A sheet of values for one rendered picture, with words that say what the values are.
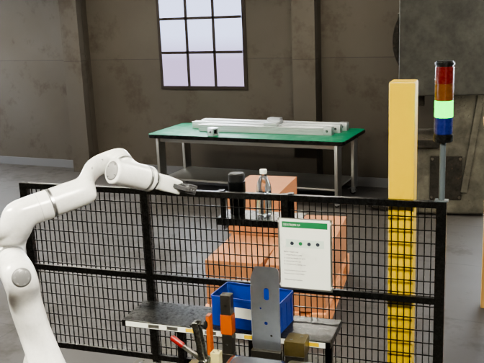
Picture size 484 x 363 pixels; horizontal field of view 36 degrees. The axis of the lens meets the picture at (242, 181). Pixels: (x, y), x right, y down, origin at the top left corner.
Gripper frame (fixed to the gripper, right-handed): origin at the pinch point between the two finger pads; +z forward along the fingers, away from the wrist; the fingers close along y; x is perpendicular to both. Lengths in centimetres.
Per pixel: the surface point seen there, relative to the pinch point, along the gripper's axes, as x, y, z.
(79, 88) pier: 49, -743, 417
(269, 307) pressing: -37, 11, 48
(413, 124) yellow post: 45, 35, 71
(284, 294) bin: -34, 0, 69
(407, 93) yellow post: 55, 32, 66
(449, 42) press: 183, -207, 474
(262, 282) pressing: -29, 8, 44
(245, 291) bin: -39, -16, 63
